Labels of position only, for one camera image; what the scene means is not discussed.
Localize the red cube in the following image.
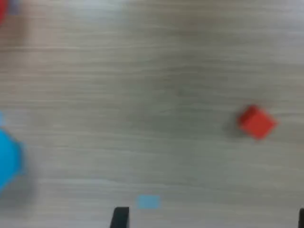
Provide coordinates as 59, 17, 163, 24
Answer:
236, 104, 279, 141

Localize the blue plastic bin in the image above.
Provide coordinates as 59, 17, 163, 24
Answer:
0, 128, 27, 193

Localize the red plastic bin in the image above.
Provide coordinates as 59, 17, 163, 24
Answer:
0, 0, 10, 23

